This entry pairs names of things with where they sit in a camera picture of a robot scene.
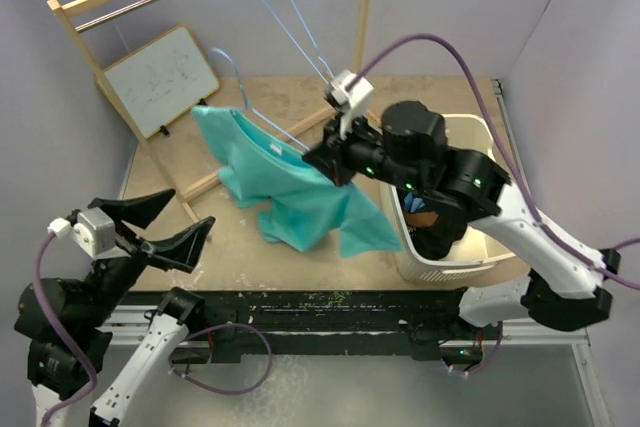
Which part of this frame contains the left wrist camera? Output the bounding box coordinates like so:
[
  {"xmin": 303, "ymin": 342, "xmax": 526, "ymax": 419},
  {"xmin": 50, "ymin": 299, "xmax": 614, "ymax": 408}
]
[{"xmin": 47, "ymin": 207, "xmax": 122, "ymax": 260}]

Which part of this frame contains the wooden clothes rack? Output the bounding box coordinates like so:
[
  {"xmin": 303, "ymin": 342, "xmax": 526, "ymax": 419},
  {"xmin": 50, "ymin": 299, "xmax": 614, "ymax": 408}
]
[{"xmin": 47, "ymin": 0, "xmax": 370, "ymax": 221}]

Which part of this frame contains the blue hanger of teal shirt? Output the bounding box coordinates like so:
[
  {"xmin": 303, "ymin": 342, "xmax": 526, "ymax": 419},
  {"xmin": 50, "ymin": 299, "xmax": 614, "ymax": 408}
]
[{"xmin": 209, "ymin": 46, "xmax": 311, "ymax": 153}]

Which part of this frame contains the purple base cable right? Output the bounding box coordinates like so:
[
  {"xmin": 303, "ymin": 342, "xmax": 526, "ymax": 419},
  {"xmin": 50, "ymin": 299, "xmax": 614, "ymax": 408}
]
[{"xmin": 444, "ymin": 321, "xmax": 505, "ymax": 377}]

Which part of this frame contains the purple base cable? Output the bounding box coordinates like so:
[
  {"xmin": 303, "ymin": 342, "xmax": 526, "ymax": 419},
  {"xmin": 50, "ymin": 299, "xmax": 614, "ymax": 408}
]
[
  {"xmin": 444, "ymin": 321, "xmax": 505, "ymax": 377},
  {"xmin": 167, "ymin": 321, "xmax": 275, "ymax": 396}
]

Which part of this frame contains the black t shirt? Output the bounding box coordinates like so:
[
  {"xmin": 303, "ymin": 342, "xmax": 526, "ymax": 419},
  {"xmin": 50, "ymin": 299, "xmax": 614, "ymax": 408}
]
[{"xmin": 401, "ymin": 192, "xmax": 467, "ymax": 261}]

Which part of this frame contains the blue hanger of black shirt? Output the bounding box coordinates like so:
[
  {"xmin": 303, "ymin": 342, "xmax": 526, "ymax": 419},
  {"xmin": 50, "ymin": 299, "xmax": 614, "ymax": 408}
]
[{"xmin": 259, "ymin": 0, "xmax": 334, "ymax": 85}]

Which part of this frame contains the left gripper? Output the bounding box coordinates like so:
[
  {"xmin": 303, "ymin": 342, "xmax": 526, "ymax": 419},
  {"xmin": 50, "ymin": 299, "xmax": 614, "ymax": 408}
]
[{"xmin": 81, "ymin": 186, "xmax": 213, "ymax": 324}]

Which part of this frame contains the small whiteboard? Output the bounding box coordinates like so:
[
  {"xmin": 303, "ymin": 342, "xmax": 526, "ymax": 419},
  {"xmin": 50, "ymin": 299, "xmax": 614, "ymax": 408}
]
[{"xmin": 104, "ymin": 25, "xmax": 220, "ymax": 138}]

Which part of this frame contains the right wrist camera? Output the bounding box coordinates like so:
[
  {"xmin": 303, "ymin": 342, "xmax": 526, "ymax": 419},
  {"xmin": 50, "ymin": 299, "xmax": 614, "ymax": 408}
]
[{"xmin": 325, "ymin": 70, "xmax": 374, "ymax": 140}]

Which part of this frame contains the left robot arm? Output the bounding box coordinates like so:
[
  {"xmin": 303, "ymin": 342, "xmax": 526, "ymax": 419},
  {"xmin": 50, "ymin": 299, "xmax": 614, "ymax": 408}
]
[{"xmin": 14, "ymin": 189, "xmax": 216, "ymax": 426}]

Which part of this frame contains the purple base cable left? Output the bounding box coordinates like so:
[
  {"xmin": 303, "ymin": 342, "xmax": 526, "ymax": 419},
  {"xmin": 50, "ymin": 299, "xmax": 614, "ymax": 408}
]
[{"xmin": 167, "ymin": 321, "xmax": 275, "ymax": 396}]

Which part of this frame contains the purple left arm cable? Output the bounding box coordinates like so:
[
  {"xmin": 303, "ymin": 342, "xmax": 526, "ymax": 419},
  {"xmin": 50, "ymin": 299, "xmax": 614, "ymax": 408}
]
[{"xmin": 32, "ymin": 231, "xmax": 99, "ymax": 427}]

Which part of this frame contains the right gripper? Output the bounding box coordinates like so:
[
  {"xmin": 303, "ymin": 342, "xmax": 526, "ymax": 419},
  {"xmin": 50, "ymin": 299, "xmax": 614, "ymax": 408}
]
[{"xmin": 303, "ymin": 106, "xmax": 426, "ymax": 194}]

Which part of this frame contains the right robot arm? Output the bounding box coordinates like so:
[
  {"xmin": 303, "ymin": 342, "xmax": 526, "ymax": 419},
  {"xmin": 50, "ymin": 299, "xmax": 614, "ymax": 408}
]
[{"xmin": 303, "ymin": 101, "xmax": 620, "ymax": 338}]

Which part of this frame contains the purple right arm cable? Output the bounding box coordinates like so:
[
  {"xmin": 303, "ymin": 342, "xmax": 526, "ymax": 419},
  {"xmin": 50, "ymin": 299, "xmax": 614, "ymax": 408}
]
[{"xmin": 357, "ymin": 34, "xmax": 640, "ymax": 291}]

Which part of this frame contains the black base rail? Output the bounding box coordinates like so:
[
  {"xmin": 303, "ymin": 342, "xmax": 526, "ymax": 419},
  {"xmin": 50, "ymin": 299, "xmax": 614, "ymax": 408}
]
[{"xmin": 119, "ymin": 289, "xmax": 504, "ymax": 366}]

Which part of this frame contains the teal t shirt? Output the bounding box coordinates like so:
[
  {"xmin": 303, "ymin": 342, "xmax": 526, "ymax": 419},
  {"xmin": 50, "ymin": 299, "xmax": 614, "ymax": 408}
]
[{"xmin": 191, "ymin": 106, "xmax": 402, "ymax": 258}]

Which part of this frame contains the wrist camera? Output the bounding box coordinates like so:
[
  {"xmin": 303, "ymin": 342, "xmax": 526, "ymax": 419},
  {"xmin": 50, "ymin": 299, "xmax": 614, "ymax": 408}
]
[
  {"xmin": 325, "ymin": 70, "xmax": 374, "ymax": 140},
  {"xmin": 47, "ymin": 207, "xmax": 122, "ymax": 260}
]

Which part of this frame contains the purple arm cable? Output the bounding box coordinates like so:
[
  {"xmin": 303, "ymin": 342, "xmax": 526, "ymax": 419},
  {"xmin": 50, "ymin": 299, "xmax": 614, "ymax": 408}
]
[
  {"xmin": 32, "ymin": 231, "xmax": 99, "ymax": 427},
  {"xmin": 357, "ymin": 34, "xmax": 640, "ymax": 291}
]

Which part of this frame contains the white laundry basket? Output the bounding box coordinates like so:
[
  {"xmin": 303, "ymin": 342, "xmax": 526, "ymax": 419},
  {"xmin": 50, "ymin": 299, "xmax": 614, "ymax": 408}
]
[{"xmin": 379, "ymin": 114, "xmax": 524, "ymax": 283}]

